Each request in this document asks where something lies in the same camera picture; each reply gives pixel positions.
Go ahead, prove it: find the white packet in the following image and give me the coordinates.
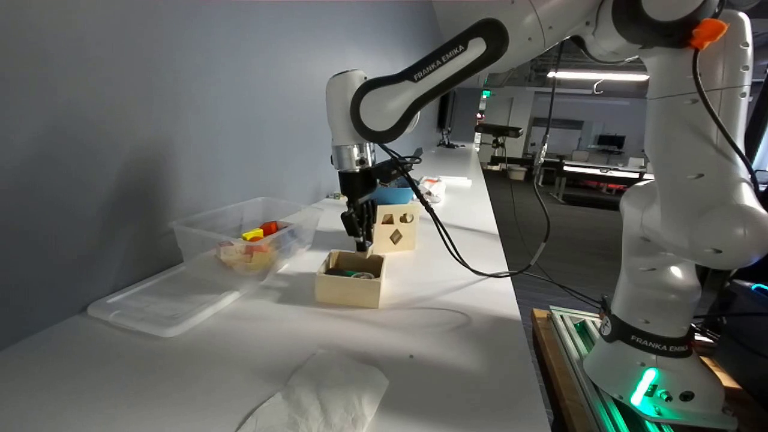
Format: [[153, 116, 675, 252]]
[[421, 176, 446, 208]]

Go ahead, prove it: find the small open wooden box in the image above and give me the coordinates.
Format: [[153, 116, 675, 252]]
[[312, 251, 390, 313]]

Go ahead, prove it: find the clear plastic container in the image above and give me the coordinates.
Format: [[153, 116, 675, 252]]
[[169, 194, 322, 292]]

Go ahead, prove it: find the background computer monitor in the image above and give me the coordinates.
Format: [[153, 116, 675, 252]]
[[596, 132, 628, 154]]

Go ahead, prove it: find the black camera cable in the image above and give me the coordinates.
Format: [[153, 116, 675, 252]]
[[372, 38, 556, 282]]

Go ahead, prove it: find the wooden shape sorter cube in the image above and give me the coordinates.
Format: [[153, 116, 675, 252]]
[[368, 199, 421, 257]]

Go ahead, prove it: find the ceiling light strip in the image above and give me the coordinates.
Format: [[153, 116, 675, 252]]
[[547, 70, 652, 85]]

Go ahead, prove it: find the clear plastic lid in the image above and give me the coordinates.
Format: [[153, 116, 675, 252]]
[[84, 257, 242, 338]]

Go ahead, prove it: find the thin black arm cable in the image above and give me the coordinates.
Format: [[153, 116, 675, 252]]
[[691, 44, 766, 199]]

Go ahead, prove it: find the orange cable clip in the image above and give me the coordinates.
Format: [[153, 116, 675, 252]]
[[688, 18, 733, 53]]

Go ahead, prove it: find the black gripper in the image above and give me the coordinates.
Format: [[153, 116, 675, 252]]
[[336, 167, 382, 256]]

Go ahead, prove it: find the blue bowl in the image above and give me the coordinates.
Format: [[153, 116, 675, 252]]
[[372, 185, 421, 208]]

